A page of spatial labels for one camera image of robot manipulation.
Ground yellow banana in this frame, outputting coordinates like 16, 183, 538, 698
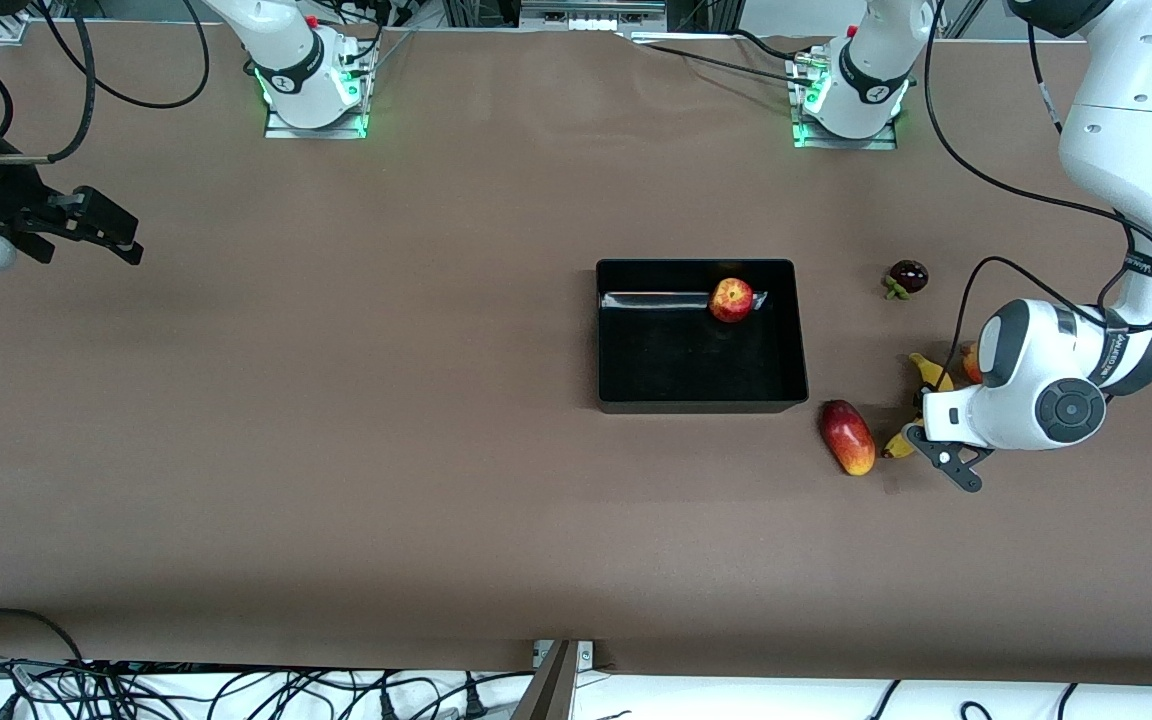
881, 352, 955, 460

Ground black plastic box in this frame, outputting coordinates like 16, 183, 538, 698
595, 258, 810, 415

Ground red yellow apple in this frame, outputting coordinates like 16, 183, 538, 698
709, 278, 755, 324

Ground red yellow mango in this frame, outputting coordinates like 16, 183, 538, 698
818, 399, 877, 477

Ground dark purple mangosteen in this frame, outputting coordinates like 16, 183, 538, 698
883, 259, 930, 301

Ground aluminium profile bar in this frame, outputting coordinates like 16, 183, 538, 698
511, 640, 577, 720

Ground grey power strip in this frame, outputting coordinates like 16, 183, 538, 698
521, 0, 667, 33

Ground black looping cable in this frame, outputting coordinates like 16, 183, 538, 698
34, 0, 212, 111

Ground black right camera cable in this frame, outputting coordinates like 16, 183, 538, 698
0, 0, 99, 163

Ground black camera cable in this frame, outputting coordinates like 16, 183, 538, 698
924, 0, 1152, 401
0, 0, 99, 163

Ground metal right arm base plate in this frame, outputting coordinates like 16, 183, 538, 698
264, 42, 378, 140

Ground black left camera cable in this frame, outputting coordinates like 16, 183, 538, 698
924, 0, 1152, 401

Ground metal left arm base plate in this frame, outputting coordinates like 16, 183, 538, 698
791, 48, 899, 151

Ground silver corner bracket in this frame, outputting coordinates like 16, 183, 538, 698
533, 640, 597, 669

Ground black base cable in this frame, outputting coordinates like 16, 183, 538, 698
626, 33, 809, 89
731, 28, 812, 61

